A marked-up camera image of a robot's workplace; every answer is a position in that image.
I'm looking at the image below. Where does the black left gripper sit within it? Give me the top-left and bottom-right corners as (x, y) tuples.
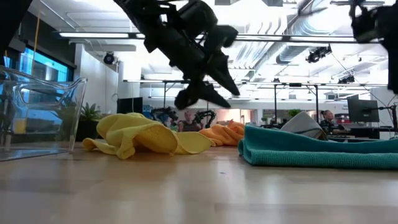
(142, 18), (241, 110)

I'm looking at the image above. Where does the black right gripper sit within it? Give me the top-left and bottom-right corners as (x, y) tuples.
(381, 30), (398, 96)

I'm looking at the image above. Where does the orange microfiber towel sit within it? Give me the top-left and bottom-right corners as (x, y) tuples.
(198, 119), (246, 147)

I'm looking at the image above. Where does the yellow microfiber towel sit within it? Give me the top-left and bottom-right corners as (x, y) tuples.
(82, 112), (215, 160)

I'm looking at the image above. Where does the teal microfiber towel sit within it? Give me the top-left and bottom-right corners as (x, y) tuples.
(238, 124), (398, 170)

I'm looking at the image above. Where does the grey microfiber towel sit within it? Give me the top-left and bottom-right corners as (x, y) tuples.
(279, 111), (328, 141)

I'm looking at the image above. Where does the dark computer monitor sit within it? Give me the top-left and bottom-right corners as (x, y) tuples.
(347, 98), (380, 123)

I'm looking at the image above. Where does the long ceiling light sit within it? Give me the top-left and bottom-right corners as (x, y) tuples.
(58, 32), (130, 39)

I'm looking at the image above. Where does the succulent in dark pot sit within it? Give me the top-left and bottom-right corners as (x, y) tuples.
(76, 102), (103, 142)

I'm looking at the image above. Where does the clear plastic bin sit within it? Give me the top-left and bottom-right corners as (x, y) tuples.
(0, 65), (88, 162)

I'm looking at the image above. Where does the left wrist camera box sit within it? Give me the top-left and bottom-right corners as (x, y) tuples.
(205, 24), (239, 54)

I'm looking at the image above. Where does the yellow extension cable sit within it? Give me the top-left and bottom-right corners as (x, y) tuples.
(30, 11), (41, 75)

